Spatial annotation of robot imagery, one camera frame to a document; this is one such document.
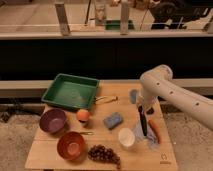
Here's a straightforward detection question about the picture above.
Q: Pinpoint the black brush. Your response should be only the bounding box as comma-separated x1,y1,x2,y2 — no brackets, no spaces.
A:
138,106,147,136

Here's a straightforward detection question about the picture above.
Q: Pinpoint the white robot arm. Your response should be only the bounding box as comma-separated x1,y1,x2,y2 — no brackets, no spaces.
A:
136,65,213,131

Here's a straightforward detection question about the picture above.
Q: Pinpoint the grey-blue round object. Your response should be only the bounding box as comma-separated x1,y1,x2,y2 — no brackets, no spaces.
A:
129,89,138,104

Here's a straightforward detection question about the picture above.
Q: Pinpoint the green plastic tray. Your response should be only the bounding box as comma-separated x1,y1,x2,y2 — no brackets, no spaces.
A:
42,74,99,110

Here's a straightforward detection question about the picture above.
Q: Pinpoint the blue sponge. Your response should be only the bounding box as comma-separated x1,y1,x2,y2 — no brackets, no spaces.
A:
103,113,123,130

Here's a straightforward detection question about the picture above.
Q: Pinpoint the orange fruit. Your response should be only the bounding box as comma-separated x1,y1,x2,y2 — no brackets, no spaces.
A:
76,109,90,122

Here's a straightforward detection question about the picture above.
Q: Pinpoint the metal spoon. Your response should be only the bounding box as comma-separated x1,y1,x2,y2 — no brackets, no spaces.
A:
78,132,94,135

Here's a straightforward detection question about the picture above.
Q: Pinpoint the wooden table board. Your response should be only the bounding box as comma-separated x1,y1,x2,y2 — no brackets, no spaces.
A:
25,82,178,171

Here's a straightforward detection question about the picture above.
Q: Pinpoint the white cup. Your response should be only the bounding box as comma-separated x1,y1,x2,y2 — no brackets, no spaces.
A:
118,128,135,148

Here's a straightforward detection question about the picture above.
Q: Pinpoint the purple bowl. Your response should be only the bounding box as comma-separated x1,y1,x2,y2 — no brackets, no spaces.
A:
39,109,66,134

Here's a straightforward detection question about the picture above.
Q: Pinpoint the bunch of dark grapes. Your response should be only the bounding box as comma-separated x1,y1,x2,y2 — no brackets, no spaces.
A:
88,145,121,169

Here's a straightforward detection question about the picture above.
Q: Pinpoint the light blue cloth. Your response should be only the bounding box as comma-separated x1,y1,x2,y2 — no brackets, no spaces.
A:
133,122,159,149

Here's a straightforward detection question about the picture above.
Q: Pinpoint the orange-brown bowl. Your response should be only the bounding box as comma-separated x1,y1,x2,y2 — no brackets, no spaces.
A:
57,131,86,161

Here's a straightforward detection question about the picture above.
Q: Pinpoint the yellow handled utensil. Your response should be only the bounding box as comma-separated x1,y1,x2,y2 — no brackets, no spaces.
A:
95,96,118,104

